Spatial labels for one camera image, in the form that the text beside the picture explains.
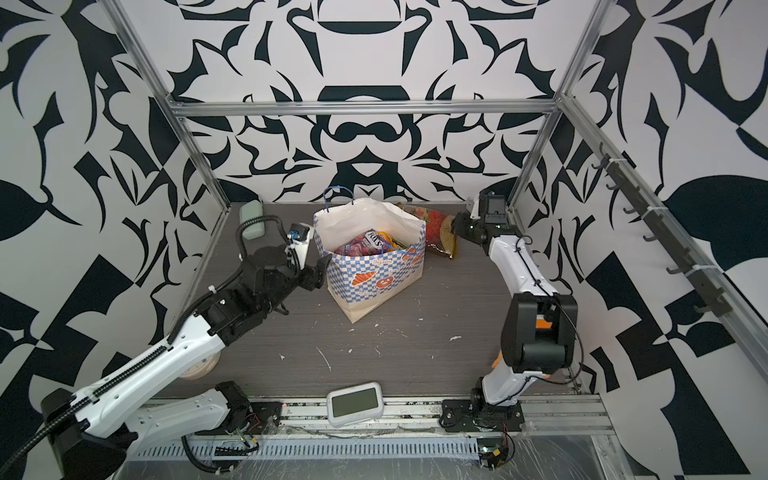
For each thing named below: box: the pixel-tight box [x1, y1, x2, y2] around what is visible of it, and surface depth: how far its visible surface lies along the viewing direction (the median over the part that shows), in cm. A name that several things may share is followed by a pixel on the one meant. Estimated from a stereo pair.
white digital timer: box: [327, 382, 384, 428], surface depth 75 cm
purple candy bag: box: [334, 228, 385, 256], surface depth 91 cm
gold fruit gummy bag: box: [395, 202, 456, 259], surface depth 107 cm
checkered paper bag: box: [313, 198, 427, 324], surface depth 85 cm
